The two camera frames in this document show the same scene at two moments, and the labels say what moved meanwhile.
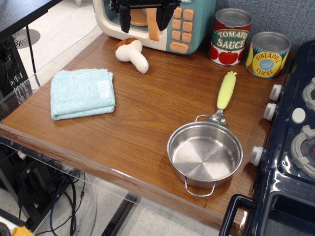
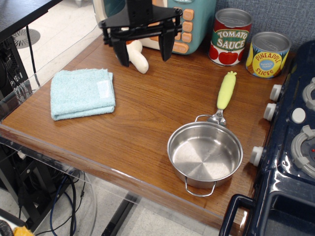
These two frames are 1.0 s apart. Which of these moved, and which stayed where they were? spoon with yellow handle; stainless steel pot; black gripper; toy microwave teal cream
Moved: black gripper
Stayed: toy microwave teal cream; stainless steel pot; spoon with yellow handle
